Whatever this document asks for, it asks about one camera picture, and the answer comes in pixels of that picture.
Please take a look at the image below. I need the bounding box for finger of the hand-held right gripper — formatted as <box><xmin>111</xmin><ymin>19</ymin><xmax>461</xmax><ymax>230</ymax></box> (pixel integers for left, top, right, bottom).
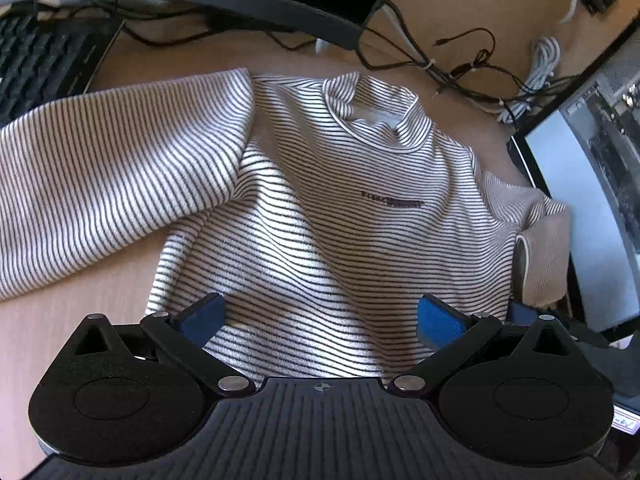
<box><xmin>507</xmin><ymin>302</ymin><xmax>543</xmax><ymax>328</ymax></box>

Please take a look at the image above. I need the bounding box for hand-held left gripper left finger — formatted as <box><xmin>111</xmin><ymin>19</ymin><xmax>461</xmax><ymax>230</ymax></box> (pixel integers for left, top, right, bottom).
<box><xmin>75</xmin><ymin>291</ymin><xmax>255</xmax><ymax>397</ymax></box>

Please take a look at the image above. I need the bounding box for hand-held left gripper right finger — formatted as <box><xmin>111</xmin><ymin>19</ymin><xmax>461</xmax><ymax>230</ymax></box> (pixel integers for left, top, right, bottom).
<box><xmin>390</xmin><ymin>294</ymin><xmax>574</xmax><ymax>397</ymax></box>

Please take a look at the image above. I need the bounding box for striped long-sleeve shirt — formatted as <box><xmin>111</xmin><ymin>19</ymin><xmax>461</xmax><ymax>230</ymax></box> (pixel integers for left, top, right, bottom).
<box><xmin>0</xmin><ymin>67</ymin><xmax>573</xmax><ymax>381</ymax></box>

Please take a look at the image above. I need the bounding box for white paper label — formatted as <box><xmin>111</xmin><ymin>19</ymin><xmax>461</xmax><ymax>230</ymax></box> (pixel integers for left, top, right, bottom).
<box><xmin>611</xmin><ymin>404</ymin><xmax>640</xmax><ymax>435</ymax></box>

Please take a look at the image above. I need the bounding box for lit monitor on right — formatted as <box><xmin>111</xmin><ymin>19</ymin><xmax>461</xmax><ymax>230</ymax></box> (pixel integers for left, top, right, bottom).
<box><xmin>506</xmin><ymin>22</ymin><xmax>640</xmax><ymax>348</ymax></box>

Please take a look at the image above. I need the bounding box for black keyboard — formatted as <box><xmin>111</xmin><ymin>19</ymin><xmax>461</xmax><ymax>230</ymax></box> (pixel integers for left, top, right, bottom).
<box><xmin>0</xmin><ymin>12</ymin><xmax>123</xmax><ymax>128</ymax></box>

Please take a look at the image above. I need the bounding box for black cable bundle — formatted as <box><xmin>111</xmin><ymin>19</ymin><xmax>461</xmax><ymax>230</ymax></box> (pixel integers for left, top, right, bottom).
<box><xmin>115</xmin><ymin>0</ymin><xmax>583</xmax><ymax>123</ymax></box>

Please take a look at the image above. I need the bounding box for white coiled cable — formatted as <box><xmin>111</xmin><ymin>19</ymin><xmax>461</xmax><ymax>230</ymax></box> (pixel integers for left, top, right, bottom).
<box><xmin>497</xmin><ymin>35</ymin><xmax>563</xmax><ymax>126</ymax></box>

